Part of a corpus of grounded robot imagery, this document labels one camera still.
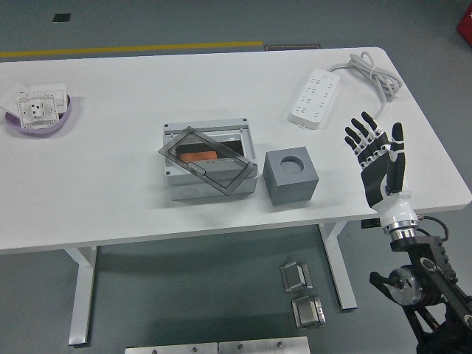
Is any plain white switch plate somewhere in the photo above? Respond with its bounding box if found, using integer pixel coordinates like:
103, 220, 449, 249
29, 83, 68, 111

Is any smoky transparent box lid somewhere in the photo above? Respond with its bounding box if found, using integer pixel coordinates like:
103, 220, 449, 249
157, 125, 259, 196

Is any grey plastic junction box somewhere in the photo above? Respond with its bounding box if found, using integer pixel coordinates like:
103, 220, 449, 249
162, 117, 259, 202

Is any white table leg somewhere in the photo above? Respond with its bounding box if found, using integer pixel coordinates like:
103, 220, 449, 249
319, 221, 358, 313
63, 246, 99, 347

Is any purple bowl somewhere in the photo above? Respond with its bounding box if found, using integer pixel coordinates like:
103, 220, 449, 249
4, 94, 77, 139

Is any white right table leg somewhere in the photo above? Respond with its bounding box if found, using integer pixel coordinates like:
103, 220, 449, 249
319, 221, 358, 313

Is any grey cube with round hole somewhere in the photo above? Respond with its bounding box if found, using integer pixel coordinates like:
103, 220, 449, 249
263, 146, 319, 207

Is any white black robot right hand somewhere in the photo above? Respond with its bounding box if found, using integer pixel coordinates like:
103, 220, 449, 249
344, 111, 417, 228

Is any white left table leg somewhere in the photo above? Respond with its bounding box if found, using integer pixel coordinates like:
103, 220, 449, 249
63, 246, 99, 347

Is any orange cylinder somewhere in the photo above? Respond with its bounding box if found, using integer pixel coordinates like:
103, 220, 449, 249
179, 150, 218, 163

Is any small white printed card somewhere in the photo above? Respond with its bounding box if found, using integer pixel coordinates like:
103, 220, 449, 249
0, 83, 32, 115

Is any brown floor plate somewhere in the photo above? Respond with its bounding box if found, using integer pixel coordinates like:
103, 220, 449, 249
265, 44, 322, 52

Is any flat metal plate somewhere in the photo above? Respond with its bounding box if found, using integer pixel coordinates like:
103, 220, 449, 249
124, 342, 218, 354

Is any red object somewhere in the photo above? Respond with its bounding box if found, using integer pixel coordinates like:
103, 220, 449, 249
456, 7, 472, 38

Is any white power strip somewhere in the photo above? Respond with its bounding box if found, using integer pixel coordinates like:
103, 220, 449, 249
288, 67, 341, 131

